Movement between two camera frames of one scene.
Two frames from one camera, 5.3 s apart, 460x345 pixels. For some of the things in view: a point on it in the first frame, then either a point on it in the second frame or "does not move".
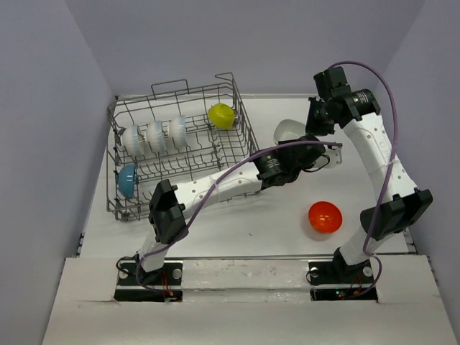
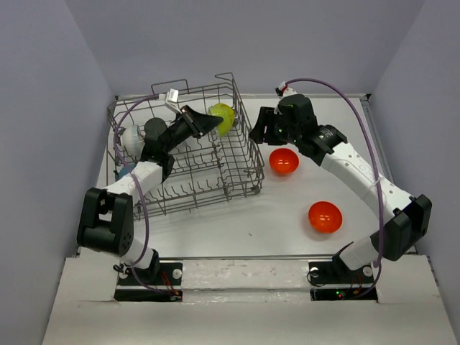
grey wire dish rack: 172,134 does not move
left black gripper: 310,164 -> 198,124
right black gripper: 313,126 -> 266,117
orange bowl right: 325,217 does not move
